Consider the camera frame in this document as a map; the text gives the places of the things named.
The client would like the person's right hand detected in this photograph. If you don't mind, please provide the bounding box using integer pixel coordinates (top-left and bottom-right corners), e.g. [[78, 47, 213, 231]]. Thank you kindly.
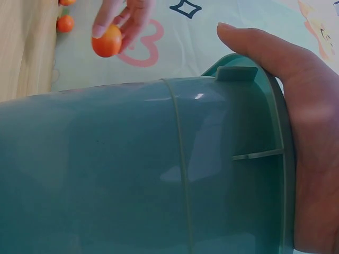
[[216, 22, 339, 254]]

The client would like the person's left hand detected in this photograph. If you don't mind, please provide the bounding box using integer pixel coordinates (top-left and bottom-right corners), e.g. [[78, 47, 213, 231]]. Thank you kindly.
[[92, 0, 156, 52]]

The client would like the teal plastic bucket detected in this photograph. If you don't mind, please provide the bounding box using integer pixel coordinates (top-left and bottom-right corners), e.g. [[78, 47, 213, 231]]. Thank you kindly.
[[0, 52, 297, 254]]

